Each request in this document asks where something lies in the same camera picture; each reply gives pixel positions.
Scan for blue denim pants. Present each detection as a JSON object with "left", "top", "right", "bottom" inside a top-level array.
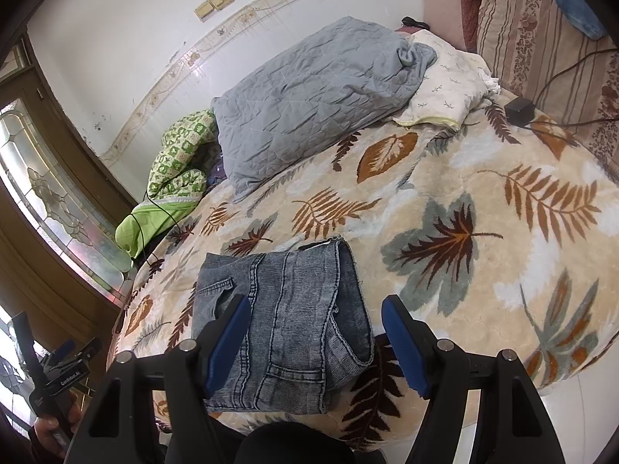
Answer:
[{"left": 191, "top": 236, "right": 376, "bottom": 415}]

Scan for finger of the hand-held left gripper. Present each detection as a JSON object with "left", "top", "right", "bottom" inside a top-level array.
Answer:
[
  {"left": 44, "top": 339, "right": 78, "bottom": 367},
  {"left": 72, "top": 338, "right": 104, "bottom": 364}
]

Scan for white sprig print pillow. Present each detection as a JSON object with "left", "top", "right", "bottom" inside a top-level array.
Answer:
[{"left": 393, "top": 29, "right": 501, "bottom": 130}]

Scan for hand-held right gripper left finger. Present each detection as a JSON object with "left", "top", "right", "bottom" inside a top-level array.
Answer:
[{"left": 72, "top": 294, "right": 253, "bottom": 464}]

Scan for wooden door with patterned glass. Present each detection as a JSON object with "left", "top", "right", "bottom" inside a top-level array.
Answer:
[{"left": 0, "top": 34, "right": 142, "bottom": 334}]

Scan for person's left hand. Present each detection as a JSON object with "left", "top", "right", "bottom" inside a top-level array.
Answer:
[{"left": 28, "top": 389, "right": 86, "bottom": 461}]

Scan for black adapter cable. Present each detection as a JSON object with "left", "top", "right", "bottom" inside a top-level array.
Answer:
[{"left": 528, "top": 34, "right": 619, "bottom": 131}]

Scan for thin black cable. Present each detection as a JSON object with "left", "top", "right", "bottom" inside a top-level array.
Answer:
[{"left": 130, "top": 188, "right": 195, "bottom": 263}]

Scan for blue denim cloth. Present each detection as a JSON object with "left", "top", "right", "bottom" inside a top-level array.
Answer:
[{"left": 550, "top": 0, "right": 609, "bottom": 40}]

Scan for striped floral sofa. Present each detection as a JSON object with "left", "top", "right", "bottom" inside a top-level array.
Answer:
[{"left": 417, "top": 0, "right": 619, "bottom": 167}]

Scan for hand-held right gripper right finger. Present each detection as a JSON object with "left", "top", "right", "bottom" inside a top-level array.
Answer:
[{"left": 380, "top": 294, "right": 568, "bottom": 464}]

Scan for purple cloth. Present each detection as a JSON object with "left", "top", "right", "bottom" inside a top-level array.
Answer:
[{"left": 207, "top": 154, "right": 227, "bottom": 185}]

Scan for leaf print blanket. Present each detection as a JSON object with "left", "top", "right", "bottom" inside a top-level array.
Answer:
[{"left": 106, "top": 106, "right": 619, "bottom": 451}]

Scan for black power adapter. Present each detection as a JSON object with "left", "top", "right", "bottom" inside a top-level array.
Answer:
[{"left": 504, "top": 97, "right": 534, "bottom": 127}]

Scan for green checked quilt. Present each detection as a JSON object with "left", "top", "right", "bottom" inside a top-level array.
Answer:
[{"left": 115, "top": 109, "right": 219, "bottom": 261}]

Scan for grey quilted pillow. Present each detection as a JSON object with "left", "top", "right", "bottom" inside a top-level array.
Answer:
[{"left": 210, "top": 15, "right": 439, "bottom": 204}]

